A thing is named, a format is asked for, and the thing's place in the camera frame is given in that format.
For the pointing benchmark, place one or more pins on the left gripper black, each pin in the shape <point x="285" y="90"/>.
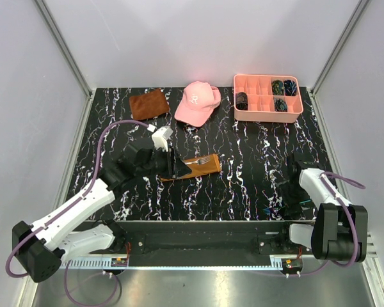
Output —
<point x="175" y="165"/>

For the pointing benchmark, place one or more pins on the iridescent rainbow fork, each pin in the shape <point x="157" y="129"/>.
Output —
<point x="270" y="211"/>

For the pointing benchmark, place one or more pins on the blue patterned rolled sock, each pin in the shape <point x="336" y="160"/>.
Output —
<point x="290" y="87"/>

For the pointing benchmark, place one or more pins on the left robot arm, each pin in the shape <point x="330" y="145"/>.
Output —
<point x="41" y="247"/>

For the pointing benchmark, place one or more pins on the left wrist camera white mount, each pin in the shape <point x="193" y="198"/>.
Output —
<point x="160" y="136"/>

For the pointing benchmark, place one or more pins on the silver fork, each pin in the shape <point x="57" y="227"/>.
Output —
<point x="199" y="161"/>

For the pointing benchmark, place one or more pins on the pink baseball cap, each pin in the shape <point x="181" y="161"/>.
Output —
<point x="198" y="102"/>

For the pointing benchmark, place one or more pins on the teal patterned rolled sock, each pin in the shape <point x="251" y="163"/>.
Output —
<point x="280" y="105"/>

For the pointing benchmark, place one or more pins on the brown folded cloth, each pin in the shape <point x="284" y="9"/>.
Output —
<point x="148" y="105"/>

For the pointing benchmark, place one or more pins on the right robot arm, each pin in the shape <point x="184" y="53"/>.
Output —
<point x="339" y="232"/>

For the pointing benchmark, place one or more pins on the pink divided organizer tray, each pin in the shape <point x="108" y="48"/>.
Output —
<point x="260" y="99"/>

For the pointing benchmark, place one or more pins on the orange cloth napkin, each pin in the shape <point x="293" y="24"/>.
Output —
<point x="213" y="166"/>

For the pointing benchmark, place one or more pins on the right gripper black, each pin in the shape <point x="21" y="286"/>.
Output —
<point x="287" y="199"/>

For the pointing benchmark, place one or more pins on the green patterned rolled sock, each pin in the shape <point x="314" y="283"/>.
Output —
<point x="277" y="87"/>

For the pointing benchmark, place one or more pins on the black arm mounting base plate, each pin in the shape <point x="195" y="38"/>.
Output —
<point x="204" y="244"/>

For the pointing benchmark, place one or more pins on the dark rolled sock left compartment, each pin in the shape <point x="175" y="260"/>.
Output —
<point x="242" y="101"/>

